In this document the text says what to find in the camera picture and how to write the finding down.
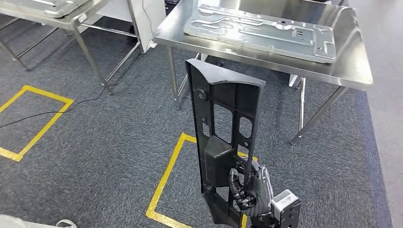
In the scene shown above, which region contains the black plastic bracket part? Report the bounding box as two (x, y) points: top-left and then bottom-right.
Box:
(185, 58), (267, 228)

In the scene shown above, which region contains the stainless steel workbench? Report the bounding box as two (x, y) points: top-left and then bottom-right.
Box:
(153, 0), (374, 145)

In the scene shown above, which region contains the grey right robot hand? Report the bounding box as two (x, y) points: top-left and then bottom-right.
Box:
(228, 157), (275, 218)

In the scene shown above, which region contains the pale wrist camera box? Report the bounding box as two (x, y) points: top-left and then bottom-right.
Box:
(270, 189), (302, 228)

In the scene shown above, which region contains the stainless steel table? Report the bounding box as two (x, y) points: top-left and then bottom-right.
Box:
(0, 0), (142, 95)

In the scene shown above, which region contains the thin black hanging cable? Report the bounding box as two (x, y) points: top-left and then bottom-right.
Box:
(142, 0), (158, 48)

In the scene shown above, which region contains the yellow floor tape rectangle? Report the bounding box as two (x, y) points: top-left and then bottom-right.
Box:
(145, 132), (259, 228)
(0, 85), (75, 162)

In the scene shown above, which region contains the white partition panel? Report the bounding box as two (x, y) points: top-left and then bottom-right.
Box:
(77, 0), (167, 54)

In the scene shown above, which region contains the stamped silver metal panel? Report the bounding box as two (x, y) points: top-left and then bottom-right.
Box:
(0, 0), (90, 19)
(183, 3), (337, 64)

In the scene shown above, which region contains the thin black floor cable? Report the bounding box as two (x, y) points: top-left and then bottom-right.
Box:
(0, 74), (109, 130)

